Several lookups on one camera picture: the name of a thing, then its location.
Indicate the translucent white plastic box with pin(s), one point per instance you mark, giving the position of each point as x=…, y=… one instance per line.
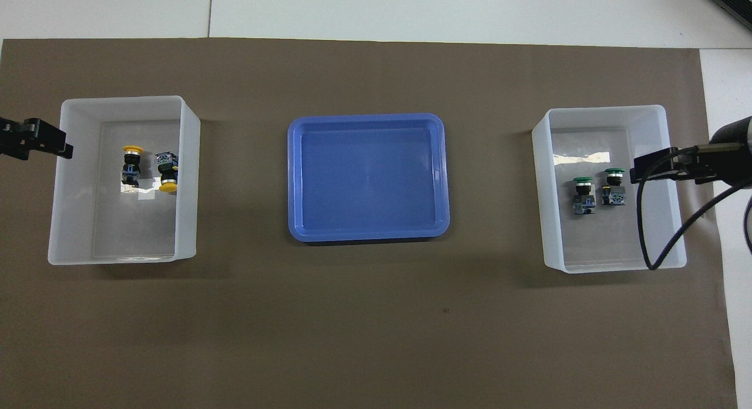
x=587, y=244
x=76, y=221

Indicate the green push button switch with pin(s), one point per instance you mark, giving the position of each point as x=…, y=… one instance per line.
x=614, y=194
x=584, y=200

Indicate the yellow push button switch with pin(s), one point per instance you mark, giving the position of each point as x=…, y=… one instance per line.
x=166, y=165
x=132, y=165

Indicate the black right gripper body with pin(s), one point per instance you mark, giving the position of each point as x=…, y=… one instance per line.
x=719, y=159

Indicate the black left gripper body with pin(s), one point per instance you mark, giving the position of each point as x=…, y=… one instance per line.
x=7, y=140

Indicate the blue plastic tray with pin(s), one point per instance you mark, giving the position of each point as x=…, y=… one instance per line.
x=364, y=185

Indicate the brown table mat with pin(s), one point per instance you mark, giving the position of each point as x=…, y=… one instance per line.
x=376, y=338

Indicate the white paper label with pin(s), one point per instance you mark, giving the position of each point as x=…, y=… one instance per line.
x=147, y=195

